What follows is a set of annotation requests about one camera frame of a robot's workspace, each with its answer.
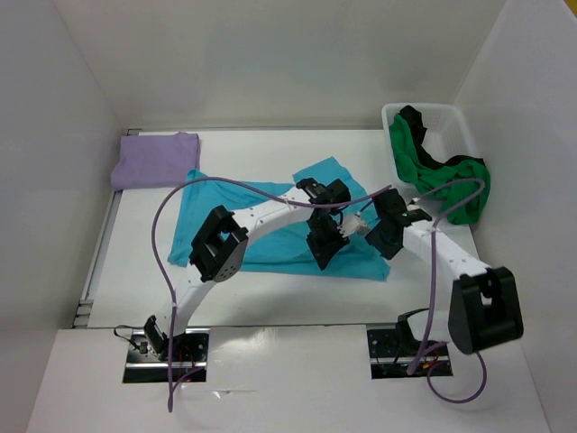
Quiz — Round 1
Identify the black t shirt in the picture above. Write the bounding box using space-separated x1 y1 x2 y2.
398 106 486 170

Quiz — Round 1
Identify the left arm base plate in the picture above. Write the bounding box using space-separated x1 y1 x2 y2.
123 328 209 384

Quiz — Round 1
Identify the white plastic laundry basket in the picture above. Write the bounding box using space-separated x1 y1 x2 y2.
381 102 481 196

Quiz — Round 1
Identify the green t shirt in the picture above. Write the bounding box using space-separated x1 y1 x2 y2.
389 113 490 225

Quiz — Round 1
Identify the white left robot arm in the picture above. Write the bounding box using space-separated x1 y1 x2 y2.
143 178 351 361

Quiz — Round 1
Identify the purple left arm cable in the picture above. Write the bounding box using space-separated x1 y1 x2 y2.
151 176 393 413

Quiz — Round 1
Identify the aluminium table edge rail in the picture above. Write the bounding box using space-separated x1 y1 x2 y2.
88 130 390 327

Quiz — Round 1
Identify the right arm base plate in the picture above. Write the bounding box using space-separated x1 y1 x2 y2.
366 324 453 380

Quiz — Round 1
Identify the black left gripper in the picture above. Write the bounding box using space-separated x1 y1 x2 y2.
306 216 349 272

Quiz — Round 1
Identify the cyan t shirt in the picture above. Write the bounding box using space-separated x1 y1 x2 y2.
168 157 390 281

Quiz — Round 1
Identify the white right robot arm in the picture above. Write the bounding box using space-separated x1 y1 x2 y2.
365 189 525 355

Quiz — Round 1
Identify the purple t shirt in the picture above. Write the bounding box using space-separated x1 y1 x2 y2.
110 132 201 191

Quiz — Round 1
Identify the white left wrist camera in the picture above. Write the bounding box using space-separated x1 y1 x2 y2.
339 213 369 237

